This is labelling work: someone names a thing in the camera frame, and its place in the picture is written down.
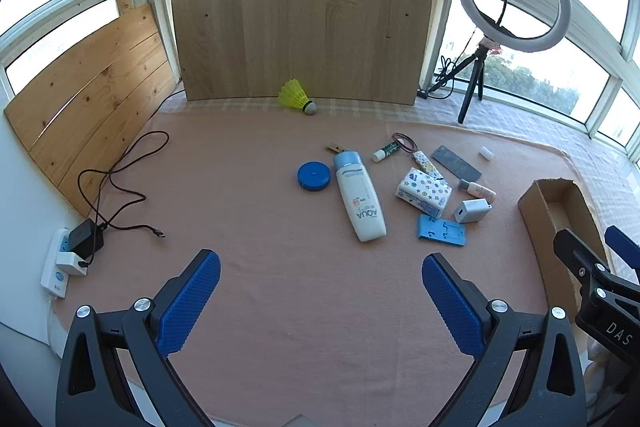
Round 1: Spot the thin black charger cable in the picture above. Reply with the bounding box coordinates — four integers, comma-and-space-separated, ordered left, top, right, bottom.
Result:
77, 131, 170, 240

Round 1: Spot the black power adapter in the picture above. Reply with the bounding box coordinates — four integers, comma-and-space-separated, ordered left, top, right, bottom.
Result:
67, 218, 105, 265

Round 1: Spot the white sunscreen bottle blue cap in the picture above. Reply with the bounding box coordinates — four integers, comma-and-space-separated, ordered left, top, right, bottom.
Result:
333, 151, 388, 243

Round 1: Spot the patterned silver lighter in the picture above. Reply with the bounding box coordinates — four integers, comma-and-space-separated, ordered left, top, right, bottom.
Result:
413, 150, 445, 181

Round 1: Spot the round blue tape measure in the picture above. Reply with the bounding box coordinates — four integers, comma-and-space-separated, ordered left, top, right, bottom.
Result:
296, 162, 330, 192

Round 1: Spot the white wall charger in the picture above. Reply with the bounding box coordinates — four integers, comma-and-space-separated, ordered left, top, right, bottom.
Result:
453, 199, 492, 225

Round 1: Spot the cardboard box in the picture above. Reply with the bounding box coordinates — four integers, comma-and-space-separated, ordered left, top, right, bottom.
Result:
517, 178, 613, 323

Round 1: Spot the patterned tissue pack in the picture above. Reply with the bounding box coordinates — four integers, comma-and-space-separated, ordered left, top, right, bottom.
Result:
395, 168, 452, 218

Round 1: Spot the white power strip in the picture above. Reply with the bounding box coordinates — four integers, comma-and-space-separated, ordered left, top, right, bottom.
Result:
40, 228, 88, 299

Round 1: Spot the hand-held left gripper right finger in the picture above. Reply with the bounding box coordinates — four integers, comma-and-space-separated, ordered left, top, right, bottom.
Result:
421, 253, 588, 427

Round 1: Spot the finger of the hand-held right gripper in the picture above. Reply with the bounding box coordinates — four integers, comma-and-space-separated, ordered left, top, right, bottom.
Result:
553, 228, 611, 295
604, 225, 640, 272

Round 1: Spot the blue folding phone stand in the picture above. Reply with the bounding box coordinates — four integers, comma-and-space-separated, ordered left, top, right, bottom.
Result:
417, 214, 467, 248

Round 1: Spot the black tripod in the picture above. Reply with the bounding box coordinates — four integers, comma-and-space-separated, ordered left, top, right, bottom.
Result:
430, 41, 486, 124

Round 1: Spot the green glue stick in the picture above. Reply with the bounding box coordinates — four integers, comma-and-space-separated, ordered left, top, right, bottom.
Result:
372, 143, 401, 162

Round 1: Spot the pine plank panel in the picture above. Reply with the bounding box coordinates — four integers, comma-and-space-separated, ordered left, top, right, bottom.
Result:
4, 3, 180, 219

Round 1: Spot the yellow shuttlecock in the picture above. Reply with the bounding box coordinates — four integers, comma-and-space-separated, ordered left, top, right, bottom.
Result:
278, 79, 318, 115

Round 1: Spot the dark grey card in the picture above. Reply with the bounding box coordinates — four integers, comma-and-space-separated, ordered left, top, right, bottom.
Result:
431, 145, 482, 182

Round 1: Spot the large light wooden board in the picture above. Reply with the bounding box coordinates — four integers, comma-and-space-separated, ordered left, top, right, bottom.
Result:
169, 0, 439, 106

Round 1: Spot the small pink bottle grey cap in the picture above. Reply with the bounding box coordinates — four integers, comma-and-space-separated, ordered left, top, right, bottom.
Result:
457, 179, 497, 202

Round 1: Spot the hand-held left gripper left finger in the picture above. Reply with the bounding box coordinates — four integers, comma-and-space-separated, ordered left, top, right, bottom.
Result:
56, 249, 222, 427

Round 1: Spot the black ring light cable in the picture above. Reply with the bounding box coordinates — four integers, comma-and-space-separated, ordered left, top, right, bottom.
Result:
434, 32, 476, 100

